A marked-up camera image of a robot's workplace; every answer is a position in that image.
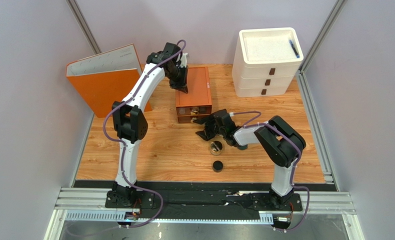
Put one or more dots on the blue pen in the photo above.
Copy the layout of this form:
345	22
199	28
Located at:
296	52

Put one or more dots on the aluminium rail frame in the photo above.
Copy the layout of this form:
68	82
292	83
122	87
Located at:
86	202

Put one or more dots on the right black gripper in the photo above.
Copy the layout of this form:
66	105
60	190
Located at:
209	124

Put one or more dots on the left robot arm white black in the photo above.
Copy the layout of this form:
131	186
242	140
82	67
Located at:
130	123

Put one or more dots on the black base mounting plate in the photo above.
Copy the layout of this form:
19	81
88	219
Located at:
258	201

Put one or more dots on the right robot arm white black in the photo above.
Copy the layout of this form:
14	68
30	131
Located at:
281	142

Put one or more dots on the orange white ring binder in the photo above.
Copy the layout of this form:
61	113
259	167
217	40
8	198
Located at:
104	78

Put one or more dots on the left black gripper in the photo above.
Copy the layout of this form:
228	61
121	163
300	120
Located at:
181	85

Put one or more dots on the green round puff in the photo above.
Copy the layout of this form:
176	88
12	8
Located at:
242	147

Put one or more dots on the black jar lid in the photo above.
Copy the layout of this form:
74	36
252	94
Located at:
217	166

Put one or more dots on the orange makeup drawer box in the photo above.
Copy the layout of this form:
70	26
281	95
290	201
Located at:
197	103

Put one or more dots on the glass cream jar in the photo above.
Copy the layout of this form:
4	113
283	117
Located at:
216	148

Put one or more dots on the white three-drawer cabinet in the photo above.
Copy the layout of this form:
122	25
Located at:
264	62

